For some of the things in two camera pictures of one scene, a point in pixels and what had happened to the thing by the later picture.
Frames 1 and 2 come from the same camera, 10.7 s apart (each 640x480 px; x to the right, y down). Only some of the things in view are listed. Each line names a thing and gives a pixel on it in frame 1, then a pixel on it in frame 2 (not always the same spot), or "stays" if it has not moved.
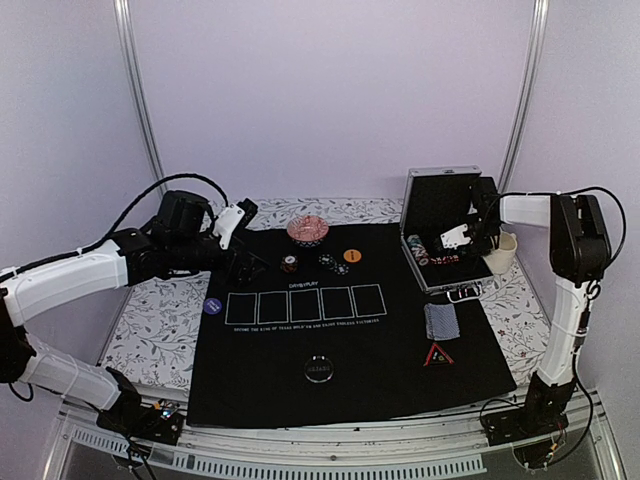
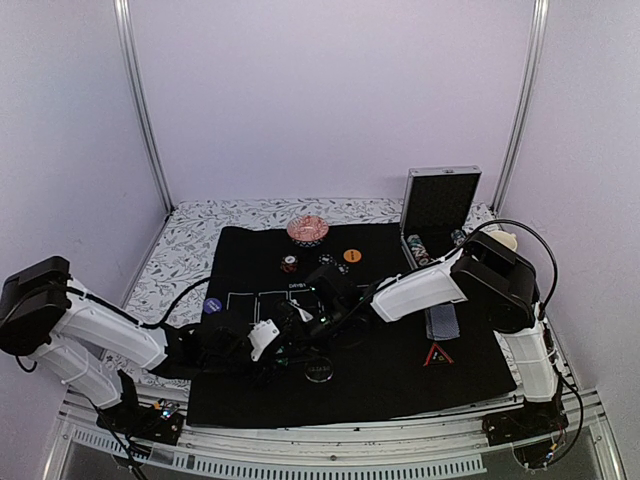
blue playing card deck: x=441 y=322 stays
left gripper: x=243 y=275 → x=263 y=372
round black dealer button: x=318 y=369 stays
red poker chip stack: x=289 y=263 stays
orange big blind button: x=352 y=255 stays
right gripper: x=483 y=248 → x=301 y=338
